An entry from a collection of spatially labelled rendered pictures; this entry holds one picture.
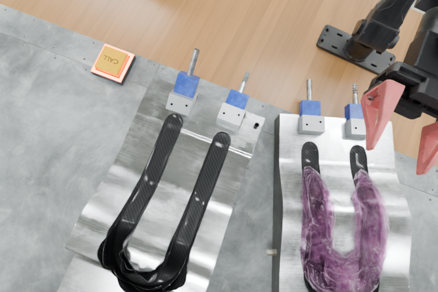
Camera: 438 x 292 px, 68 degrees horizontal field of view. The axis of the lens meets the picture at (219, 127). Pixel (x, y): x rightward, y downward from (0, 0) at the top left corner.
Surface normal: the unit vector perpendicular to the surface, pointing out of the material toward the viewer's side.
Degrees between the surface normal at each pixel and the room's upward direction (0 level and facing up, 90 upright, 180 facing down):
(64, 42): 0
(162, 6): 0
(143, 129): 2
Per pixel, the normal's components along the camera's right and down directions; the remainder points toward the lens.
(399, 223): 0.04, -0.17
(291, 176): 0.07, -0.67
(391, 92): -0.13, 0.11
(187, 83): -0.15, 0.41
